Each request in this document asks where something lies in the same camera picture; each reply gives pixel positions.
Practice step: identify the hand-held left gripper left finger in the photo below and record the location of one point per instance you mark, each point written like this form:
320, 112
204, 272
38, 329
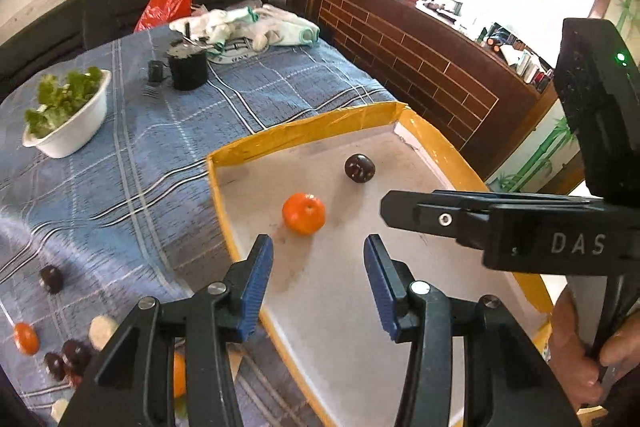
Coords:
257, 287

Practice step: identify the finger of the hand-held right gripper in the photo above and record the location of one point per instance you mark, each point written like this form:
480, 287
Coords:
425, 212

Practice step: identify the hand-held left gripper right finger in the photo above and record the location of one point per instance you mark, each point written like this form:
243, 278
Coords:
381, 287

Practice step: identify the yellow cardboard tray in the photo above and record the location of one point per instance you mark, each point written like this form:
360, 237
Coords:
325, 307

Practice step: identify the dark purple plum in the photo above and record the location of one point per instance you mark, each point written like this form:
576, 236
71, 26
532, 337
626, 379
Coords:
51, 279
75, 352
359, 167
54, 364

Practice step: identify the orange tangerine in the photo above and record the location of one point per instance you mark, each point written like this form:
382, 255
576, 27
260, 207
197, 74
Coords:
179, 374
25, 338
303, 213

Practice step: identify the white fruit chunk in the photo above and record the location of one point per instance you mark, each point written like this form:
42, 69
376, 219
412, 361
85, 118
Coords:
102, 332
59, 409

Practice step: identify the red date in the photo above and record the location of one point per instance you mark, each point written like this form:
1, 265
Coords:
75, 379

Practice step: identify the person's right hand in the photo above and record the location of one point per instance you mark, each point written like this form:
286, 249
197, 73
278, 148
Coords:
570, 357

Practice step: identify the bamboo painted panel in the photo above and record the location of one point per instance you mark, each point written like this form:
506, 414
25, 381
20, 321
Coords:
545, 157

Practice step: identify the blue plaid tablecloth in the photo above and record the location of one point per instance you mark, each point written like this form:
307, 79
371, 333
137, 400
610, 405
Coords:
150, 167

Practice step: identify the brown brick pattern counter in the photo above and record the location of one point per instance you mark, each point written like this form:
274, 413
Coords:
400, 42

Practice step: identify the black cup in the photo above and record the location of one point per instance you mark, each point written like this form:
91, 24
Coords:
187, 72

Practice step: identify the small black charger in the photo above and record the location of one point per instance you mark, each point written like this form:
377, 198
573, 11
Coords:
156, 72

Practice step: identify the white bowl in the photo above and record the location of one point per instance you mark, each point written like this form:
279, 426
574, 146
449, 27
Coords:
75, 127

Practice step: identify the pile of white clothes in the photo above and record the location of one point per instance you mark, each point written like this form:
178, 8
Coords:
250, 27

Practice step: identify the green lettuce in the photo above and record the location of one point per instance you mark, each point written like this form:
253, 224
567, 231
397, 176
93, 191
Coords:
55, 99

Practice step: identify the black sofa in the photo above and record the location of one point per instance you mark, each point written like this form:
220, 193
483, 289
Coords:
100, 12

